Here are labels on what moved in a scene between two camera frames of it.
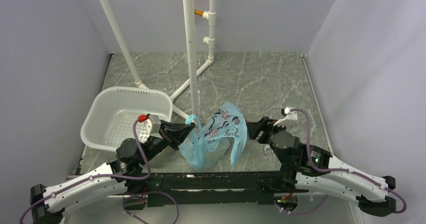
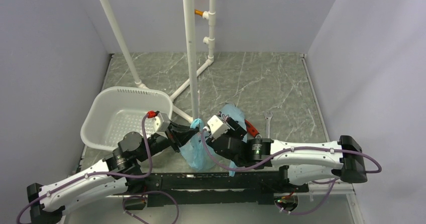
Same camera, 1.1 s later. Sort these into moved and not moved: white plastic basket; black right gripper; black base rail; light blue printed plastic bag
Moved: black right gripper
Not moved: white plastic basket; black base rail; light blue printed plastic bag
